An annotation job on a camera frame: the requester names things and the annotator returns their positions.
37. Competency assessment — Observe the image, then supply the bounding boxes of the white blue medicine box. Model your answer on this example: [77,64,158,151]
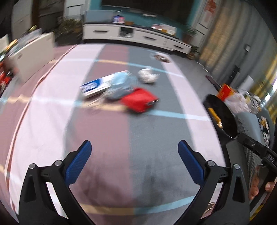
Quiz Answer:
[79,70,129,98]

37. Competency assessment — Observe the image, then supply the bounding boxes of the red snack wrapper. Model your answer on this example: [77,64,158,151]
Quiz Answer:
[121,88,159,113]

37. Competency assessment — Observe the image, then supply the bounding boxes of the blue face mask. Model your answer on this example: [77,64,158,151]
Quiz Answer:
[104,70,137,100]

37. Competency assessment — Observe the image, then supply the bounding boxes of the white tissue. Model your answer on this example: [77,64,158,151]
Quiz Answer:
[138,67,159,83]

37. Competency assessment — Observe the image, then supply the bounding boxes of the black round trash bin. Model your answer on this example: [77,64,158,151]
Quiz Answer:
[203,94,238,143]

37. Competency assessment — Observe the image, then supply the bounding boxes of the right human hand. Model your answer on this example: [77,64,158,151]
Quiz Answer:
[248,165,276,200]

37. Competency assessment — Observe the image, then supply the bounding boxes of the pile of clothes on sofa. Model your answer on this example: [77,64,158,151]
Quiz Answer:
[248,95,270,147]

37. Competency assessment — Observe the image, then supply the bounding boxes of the yellow snack bag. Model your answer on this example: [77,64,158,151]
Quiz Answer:
[208,107,223,129]

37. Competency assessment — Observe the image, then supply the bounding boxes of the white plastic bag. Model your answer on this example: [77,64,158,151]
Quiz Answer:
[224,91,252,115]

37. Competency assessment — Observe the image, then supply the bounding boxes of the red paper shopping bag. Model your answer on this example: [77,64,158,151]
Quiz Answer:
[217,83,236,101]

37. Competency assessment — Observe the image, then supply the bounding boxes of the small potted plant on floor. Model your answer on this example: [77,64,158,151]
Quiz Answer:
[187,46,199,60]

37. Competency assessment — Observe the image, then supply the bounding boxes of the beige patterned curtain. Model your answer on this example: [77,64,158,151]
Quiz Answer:
[199,0,277,113]

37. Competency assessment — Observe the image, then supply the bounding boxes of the striped pastel tablecloth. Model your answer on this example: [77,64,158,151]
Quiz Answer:
[1,44,225,224]

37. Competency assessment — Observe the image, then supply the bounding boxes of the white side cabinet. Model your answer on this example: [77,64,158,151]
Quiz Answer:
[7,32,55,83]

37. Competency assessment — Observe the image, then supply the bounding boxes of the potted plant by cabinet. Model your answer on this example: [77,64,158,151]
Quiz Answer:
[182,25,196,44]

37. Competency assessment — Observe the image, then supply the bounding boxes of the white calendar card on cabinet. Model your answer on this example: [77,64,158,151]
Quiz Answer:
[151,23,177,36]

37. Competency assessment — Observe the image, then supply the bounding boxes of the green plants on black stand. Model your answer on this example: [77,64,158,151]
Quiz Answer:
[55,19,83,46]

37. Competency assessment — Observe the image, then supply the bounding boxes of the white tv cabinet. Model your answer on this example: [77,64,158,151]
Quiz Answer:
[82,23,192,54]

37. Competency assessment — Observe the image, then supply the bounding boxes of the blue qr code sign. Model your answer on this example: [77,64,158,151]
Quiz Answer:
[113,15,125,24]

